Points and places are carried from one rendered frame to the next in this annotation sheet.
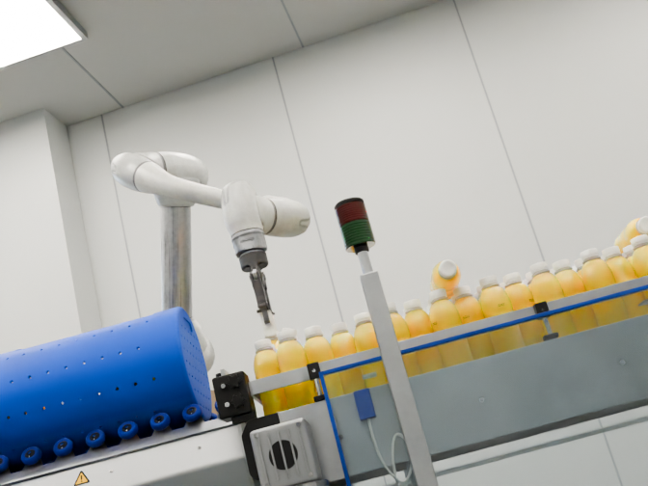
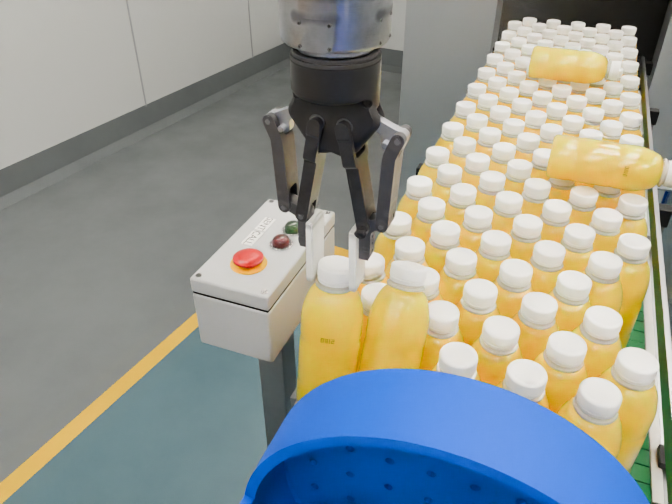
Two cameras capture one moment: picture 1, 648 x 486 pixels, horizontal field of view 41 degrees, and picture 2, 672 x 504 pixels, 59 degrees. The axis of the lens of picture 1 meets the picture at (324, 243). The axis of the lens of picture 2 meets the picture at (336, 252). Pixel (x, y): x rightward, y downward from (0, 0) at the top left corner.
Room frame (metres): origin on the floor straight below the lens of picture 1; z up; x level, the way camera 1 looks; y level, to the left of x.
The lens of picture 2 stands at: (2.04, 0.65, 1.51)
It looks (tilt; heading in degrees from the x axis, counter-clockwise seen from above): 34 degrees down; 292
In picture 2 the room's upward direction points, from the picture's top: straight up
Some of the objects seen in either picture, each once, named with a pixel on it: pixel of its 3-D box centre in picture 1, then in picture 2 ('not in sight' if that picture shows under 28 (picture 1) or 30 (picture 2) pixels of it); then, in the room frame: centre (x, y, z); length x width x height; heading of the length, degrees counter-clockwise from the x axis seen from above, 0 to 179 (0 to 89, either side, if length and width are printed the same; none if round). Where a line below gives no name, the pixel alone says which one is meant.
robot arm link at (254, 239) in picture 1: (250, 245); (335, 9); (2.22, 0.19, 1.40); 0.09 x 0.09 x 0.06
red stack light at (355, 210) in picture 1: (352, 216); not in sight; (1.70, -0.07, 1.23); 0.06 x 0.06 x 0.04
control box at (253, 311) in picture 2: not in sight; (270, 273); (2.35, 0.11, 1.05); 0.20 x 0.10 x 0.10; 90
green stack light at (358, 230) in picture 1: (358, 235); not in sight; (1.70, -0.07, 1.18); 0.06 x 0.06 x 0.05
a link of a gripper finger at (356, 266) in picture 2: (267, 324); (357, 255); (2.20, 0.19, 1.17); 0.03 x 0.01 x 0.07; 90
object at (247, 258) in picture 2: not in sight; (248, 259); (2.35, 0.16, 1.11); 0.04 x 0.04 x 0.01
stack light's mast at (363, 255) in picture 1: (358, 238); not in sight; (1.70, -0.07, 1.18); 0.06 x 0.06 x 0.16
